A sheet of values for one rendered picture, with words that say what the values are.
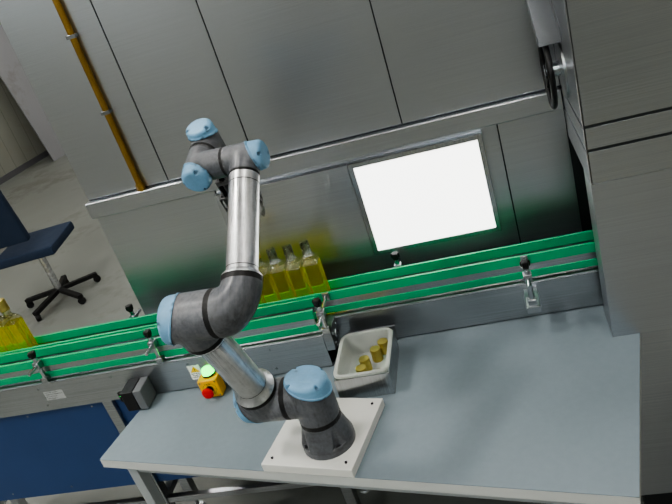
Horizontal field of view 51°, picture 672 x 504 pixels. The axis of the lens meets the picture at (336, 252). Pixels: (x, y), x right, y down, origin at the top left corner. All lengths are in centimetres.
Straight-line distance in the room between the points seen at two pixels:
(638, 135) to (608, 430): 73
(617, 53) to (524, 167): 59
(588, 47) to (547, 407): 92
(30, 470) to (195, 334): 165
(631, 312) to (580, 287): 20
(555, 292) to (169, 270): 135
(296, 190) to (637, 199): 104
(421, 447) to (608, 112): 98
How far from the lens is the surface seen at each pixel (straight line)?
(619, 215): 199
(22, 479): 321
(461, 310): 229
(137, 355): 254
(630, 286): 210
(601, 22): 181
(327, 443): 194
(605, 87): 185
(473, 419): 199
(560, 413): 196
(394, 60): 218
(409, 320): 231
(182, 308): 160
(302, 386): 185
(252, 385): 184
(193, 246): 256
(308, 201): 234
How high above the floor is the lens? 206
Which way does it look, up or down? 26 degrees down
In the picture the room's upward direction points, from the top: 19 degrees counter-clockwise
